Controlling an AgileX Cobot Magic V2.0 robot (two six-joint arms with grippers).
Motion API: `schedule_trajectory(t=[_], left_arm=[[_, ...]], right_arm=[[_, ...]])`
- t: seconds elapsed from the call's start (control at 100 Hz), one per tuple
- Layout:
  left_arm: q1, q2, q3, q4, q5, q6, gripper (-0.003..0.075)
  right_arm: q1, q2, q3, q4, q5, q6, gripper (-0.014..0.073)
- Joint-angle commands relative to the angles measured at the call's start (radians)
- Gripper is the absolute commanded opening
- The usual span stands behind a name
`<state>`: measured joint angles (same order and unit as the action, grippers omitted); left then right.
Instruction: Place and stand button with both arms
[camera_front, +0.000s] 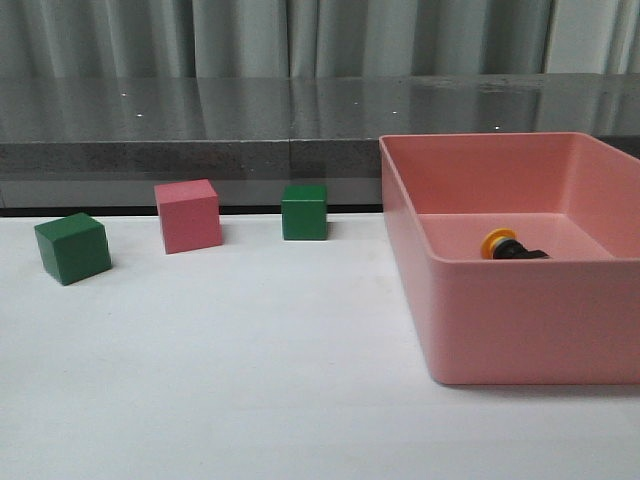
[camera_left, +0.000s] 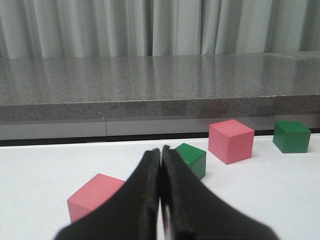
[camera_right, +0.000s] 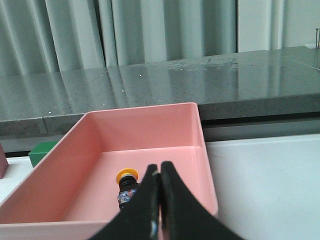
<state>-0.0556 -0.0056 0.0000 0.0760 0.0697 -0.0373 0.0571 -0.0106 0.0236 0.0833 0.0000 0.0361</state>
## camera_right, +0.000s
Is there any pink wooden cube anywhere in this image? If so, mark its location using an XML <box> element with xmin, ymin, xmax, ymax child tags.
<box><xmin>0</xmin><ymin>144</ymin><xmax>9</xmax><ymax>179</ymax></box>

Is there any green cube near bin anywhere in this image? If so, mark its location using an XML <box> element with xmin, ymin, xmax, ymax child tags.
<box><xmin>28</xmin><ymin>141</ymin><xmax>58</xmax><ymax>168</ymax></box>

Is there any grey curtain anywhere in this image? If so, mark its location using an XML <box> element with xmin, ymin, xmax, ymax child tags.
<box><xmin>0</xmin><ymin>0</ymin><xmax>320</xmax><ymax>77</ymax></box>

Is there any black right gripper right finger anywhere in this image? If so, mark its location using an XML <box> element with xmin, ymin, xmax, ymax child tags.
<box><xmin>160</xmin><ymin>161</ymin><xmax>242</xmax><ymax>240</ymax></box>

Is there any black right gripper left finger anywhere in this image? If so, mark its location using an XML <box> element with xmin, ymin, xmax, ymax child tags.
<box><xmin>91</xmin><ymin>164</ymin><xmax>160</xmax><ymax>240</ymax></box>

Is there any pink plastic bin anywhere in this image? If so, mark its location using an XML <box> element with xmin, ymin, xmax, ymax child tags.
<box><xmin>0</xmin><ymin>102</ymin><xmax>218</xmax><ymax>240</ymax></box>

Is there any yellow push button switch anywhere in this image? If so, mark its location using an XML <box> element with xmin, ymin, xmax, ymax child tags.
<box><xmin>116</xmin><ymin>168</ymin><xmax>139</xmax><ymax>210</ymax></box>

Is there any dark stone counter ledge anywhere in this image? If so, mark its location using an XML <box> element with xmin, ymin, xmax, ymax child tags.
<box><xmin>0</xmin><ymin>45</ymin><xmax>320</xmax><ymax>153</ymax></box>

